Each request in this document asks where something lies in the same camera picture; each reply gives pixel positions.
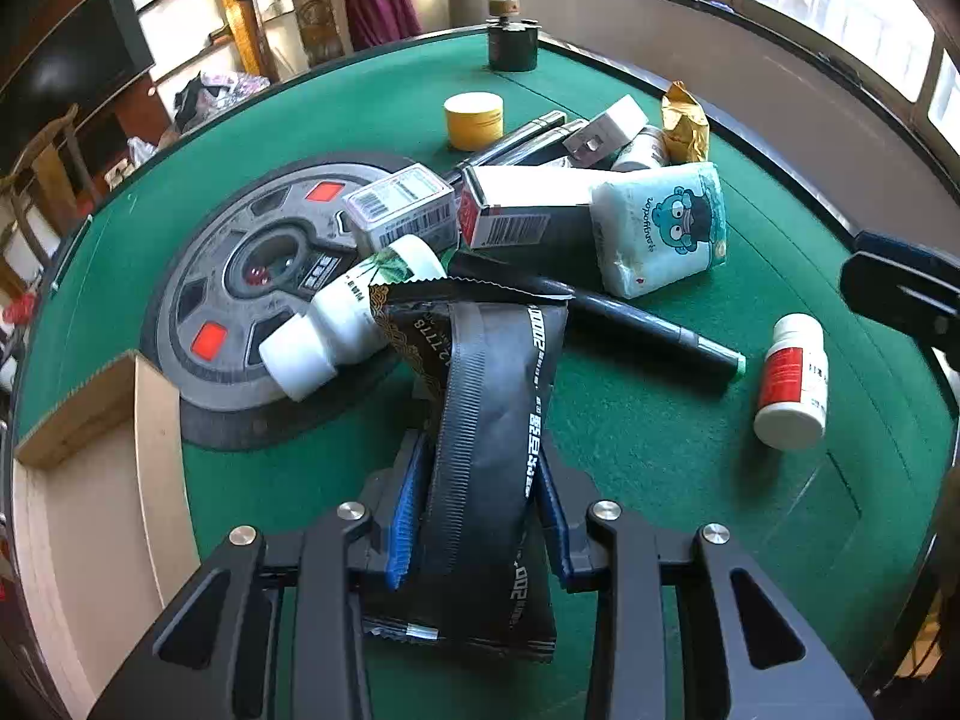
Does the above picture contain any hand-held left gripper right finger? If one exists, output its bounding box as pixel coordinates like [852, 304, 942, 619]
[536, 442, 875, 720]

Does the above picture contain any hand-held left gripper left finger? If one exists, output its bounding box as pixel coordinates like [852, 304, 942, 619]
[88, 427, 437, 720]

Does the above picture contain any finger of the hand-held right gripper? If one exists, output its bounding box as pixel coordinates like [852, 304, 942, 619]
[853, 231, 960, 265]
[838, 249, 960, 372]

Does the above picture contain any black snack packet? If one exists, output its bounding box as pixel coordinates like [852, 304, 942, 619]
[360, 274, 571, 665]

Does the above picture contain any white bottle red label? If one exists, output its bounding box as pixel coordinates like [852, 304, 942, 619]
[754, 313, 828, 451]

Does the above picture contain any white bottle leaf label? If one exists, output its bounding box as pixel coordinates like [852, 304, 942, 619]
[259, 234, 447, 402]

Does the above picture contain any cartoon print tissue pack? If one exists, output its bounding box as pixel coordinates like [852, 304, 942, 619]
[591, 161, 730, 299]

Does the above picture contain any gold yellow packet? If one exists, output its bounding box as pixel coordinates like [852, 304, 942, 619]
[660, 81, 710, 164]

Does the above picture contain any cardboard box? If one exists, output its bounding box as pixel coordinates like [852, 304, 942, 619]
[11, 351, 203, 713]

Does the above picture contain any red black white box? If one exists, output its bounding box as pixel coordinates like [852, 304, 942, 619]
[459, 163, 605, 286]

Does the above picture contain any small white barcode box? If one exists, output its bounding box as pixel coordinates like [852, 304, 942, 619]
[343, 163, 458, 256]

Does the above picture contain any black marker green end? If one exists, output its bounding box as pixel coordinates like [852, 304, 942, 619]
[566, 289, 747, 391]

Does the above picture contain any round grey table control panel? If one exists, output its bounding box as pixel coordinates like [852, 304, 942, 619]
[142, 152, 451, 451]

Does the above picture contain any white small carton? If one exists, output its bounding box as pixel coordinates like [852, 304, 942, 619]
[568, 95, 650, 170]

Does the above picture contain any silver black tube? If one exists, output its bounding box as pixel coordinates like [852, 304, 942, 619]
[495, 118, 593, 166]
[442, 111, 569, 185]

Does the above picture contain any yellow round jar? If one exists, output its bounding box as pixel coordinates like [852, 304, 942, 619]
[444, 92, 505, 152]

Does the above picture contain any dark green jar wooden lid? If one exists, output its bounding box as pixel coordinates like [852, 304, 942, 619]
[487, 0, 539, 74]

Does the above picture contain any pile of patterned bags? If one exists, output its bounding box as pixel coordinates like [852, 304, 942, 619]
[174, 71, 271, 136]

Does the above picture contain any wooden chair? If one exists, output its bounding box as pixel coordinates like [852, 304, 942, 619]
[0, 105, 98, 301]

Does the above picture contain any wooden chair carved back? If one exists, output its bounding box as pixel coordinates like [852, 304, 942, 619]
[232, 0, 353, 83]

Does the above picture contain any wooden shelf cabinet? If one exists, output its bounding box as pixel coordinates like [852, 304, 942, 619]
[112, 0, 353, 128]

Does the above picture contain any black flat television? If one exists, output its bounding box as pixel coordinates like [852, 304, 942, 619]
[0, 0, 155, 136]

